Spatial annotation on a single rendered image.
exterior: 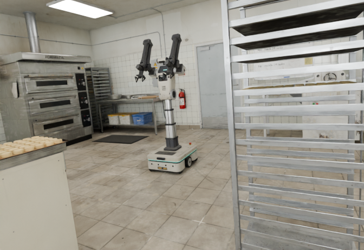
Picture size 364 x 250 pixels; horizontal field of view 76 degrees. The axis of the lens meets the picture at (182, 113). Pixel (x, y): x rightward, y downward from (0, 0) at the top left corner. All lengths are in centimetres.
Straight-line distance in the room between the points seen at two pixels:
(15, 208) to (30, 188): 12
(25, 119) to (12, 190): 386
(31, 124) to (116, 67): 295
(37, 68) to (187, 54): 325
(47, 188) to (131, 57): 548
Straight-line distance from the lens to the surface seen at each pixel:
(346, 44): 125
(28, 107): 536
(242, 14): 174
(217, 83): 561
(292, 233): 191
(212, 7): 581
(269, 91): 125
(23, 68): 539
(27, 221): 174
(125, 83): 697
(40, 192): 171
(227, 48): 126
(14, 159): 162
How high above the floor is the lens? 123
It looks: 8 degrees down
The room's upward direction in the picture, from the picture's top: 5 degrees counter-clockwise
